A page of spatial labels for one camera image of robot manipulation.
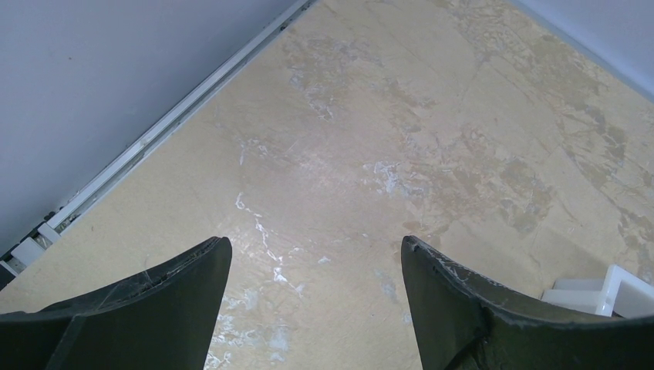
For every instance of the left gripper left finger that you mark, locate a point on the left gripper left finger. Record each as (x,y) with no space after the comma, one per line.
(160,318)

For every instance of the aluminium table frame rail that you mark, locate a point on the aluminium table frame rail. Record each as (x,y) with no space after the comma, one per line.
(89,88)

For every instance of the white plastic bin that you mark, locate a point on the white plastic bin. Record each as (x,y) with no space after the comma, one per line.
(617,293)

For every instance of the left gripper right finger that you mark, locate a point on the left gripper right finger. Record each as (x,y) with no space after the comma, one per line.
(464,320)

